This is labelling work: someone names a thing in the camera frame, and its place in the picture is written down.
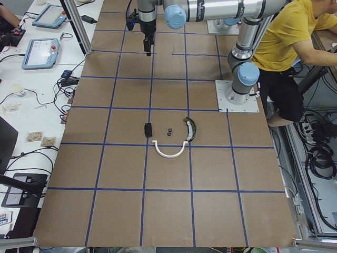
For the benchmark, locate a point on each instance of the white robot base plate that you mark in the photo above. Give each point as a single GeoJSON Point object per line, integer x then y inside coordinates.
{"type": "Point", "coordinates": [229, 101]}

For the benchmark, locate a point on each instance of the brown paper table mat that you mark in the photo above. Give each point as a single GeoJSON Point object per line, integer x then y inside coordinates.
{"type": "Point", "coordinates": [109, 187]}

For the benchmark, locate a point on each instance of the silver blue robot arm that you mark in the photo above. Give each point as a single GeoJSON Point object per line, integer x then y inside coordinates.
{"type": "Point", "coordinates": [254, 15]}

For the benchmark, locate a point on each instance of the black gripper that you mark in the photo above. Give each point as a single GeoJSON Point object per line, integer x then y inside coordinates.
{"type": "Point", "coordinates": [148, 27]}

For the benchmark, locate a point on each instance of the black rectangular remote part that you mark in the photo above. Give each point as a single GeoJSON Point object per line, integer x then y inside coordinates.
{"type": "Point", "coordinates": [148, 130]}

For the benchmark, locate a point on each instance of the lower blue teach pendant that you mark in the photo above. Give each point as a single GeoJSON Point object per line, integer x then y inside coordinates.
{"type": "Point", "coordinates": [41, 54]}

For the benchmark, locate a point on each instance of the person in yellow shirt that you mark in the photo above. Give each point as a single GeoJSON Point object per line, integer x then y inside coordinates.
{"type": "Point", "coordinates": [289, 37]}

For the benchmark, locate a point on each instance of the upper blue teach pendant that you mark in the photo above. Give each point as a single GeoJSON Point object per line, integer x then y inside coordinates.
{"type": "Point", "coordinates": [52, 16]}

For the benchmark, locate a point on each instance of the blue teach pendant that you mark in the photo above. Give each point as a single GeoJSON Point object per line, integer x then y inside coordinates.
{"type": "Point", "coordinates": [41, 54]}
{"type": "Point", "coordinates": [52, 16]}

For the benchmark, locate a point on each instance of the white curved plastic bracket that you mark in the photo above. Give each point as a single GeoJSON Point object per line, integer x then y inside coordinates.
{"type": "Point", "coordinates": [169, 152]}

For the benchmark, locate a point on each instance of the black power adapter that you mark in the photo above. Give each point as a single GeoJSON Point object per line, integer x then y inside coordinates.
{"type": "Point", "coordinates": [88, 19]}

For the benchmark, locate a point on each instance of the aluminium frame post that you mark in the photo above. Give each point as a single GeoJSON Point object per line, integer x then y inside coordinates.
{"type": "Point", "coordinates": [74, 17]}

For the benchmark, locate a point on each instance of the bag of small parts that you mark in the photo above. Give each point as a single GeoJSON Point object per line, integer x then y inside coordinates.
{"type": "Point", "coordinates": [34, 136]}

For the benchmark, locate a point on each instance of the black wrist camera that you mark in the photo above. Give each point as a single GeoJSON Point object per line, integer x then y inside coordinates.
{"type": "Point", "coordinates": [131, 20]}

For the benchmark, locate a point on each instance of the colourful remote control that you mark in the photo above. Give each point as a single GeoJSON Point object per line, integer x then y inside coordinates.
{"type": "Point", "coordinates": [6, 218]}

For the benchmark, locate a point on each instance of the black monitor stand base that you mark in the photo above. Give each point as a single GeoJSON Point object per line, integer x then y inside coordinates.
{"type": "Point", "coordinates": [24, 189]}

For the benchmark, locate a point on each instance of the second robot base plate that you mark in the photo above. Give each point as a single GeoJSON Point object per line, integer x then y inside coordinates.
{"type": "Point", "coordinates": [218, 27]}

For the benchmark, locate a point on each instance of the green curved brake shoe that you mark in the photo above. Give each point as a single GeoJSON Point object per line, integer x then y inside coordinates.
{"type": "Point", "coordinates": [191, 129]}

